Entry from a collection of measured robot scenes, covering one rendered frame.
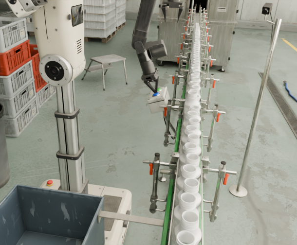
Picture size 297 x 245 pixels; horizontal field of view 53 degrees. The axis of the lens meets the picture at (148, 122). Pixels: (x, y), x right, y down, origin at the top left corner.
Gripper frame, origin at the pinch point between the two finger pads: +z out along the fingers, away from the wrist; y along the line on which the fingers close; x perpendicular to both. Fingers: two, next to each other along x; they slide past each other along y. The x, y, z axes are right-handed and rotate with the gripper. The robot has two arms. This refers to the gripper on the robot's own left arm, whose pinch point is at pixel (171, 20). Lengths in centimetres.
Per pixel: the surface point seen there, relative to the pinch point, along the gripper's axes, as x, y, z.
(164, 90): 27.5, -0.9, 27.6
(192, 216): 109, -15, 24
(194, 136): 75, -15, 24
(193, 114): 57, -15, 24
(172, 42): -388, 24, 96
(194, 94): 48, -15, 20
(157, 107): 35.4, 1.0, 33.1
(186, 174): 95, -14, 24
